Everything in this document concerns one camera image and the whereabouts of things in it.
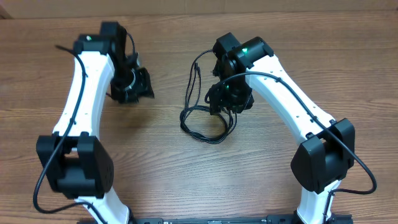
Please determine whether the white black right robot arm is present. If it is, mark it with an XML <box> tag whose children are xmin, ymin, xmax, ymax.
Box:
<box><xmin>205</xmin><ymin>33</ymin><xmax>355</xmax><ymax>223</ymax></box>

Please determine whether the black cable bundle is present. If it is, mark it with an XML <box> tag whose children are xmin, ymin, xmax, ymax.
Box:
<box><xmin>179</xmin><ymin>49</ymin><xmax>239</xmax><ymax>145</ymax></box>

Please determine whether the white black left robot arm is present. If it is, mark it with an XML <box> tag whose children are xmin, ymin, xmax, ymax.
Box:
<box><xmin>36</xmin><ymin>21</ymin><xmax>154</xmax><ymax>223</ymax></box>

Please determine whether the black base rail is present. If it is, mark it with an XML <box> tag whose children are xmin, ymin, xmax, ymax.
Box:
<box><xmin>133</xmin><ymin>213</ymin><xmax>354</xmax><ymax>224</ymax></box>

